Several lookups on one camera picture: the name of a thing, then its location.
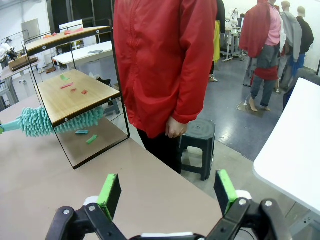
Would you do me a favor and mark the black frame wooden shelf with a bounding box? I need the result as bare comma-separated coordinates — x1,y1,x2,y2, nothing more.
21,25,131,171

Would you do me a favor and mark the mannequin with red cape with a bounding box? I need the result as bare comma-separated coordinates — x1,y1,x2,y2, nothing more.
238,0,287,113

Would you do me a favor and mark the person in red jacket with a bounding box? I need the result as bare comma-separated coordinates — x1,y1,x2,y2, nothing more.
112,0,227,176

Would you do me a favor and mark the person's left forearm red sleeve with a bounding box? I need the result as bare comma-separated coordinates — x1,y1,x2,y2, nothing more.
171,69,213,125

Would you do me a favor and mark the figure in yellow apron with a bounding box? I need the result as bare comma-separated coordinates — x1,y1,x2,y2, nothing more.
208,0,227,83

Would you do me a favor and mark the mannequin in black jacket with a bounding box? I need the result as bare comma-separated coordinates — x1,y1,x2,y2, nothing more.
296,6,315,68

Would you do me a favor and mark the teal microfiber duster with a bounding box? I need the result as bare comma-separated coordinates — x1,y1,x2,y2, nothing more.
0,106,105,138

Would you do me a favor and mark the white background desk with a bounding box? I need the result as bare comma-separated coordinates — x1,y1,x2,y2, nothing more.
52,41,115,71

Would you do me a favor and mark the wooden crate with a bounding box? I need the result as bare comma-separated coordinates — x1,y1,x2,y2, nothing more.
8,55,39,73

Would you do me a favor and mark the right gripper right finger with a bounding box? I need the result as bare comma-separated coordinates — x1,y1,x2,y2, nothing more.
206,169,292,240

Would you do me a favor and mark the large white table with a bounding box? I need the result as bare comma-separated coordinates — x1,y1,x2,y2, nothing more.
253,77,320,240

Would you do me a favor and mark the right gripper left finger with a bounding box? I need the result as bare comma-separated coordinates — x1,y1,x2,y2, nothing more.
44,173,128,240

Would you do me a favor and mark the mannequin in grey hoodie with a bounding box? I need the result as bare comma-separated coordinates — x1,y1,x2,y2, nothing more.
277,1,304,91

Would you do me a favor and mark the small grey stool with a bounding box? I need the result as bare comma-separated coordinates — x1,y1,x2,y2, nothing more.
103,97,122,117

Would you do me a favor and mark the person's left hand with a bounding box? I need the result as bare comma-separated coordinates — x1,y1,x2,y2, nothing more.
165,117,189,139

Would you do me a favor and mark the mannequin floor mat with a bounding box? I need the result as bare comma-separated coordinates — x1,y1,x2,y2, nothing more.
236,99,267,118

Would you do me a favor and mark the dark plastic stool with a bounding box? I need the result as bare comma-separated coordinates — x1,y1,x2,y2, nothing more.
178,119,217,181

